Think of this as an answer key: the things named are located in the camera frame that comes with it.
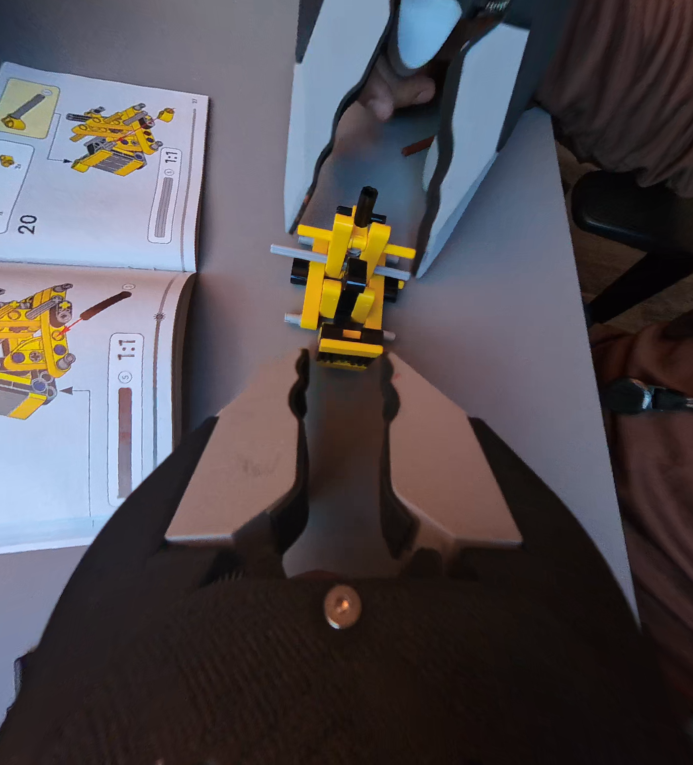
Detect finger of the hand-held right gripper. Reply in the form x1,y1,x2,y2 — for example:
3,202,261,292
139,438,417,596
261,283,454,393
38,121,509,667
415,24,531,281
284,0,398,235

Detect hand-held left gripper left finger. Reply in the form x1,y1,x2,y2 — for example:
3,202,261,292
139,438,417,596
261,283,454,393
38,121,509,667
164,348,312,583

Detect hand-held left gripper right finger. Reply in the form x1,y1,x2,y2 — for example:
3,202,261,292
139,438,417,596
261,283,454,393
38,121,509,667
378,351,525,576

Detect yellow lego bulldozer model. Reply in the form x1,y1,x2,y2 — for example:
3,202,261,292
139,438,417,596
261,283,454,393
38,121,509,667
270,186,418,373

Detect open lego instruction booklet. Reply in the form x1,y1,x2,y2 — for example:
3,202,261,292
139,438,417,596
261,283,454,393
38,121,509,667
0,61,210,560

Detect person's right hand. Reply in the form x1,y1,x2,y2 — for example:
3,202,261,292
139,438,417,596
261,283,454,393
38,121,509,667
360,57,443,122

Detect person's leg brown trousers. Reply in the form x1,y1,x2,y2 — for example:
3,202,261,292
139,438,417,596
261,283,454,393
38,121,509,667
534,0,693,199
587,299,693,733

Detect black chair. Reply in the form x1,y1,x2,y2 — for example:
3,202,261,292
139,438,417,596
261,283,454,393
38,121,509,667
570,170,693,327

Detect black knob lever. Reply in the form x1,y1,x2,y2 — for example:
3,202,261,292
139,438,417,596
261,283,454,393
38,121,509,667
601,377,693,415

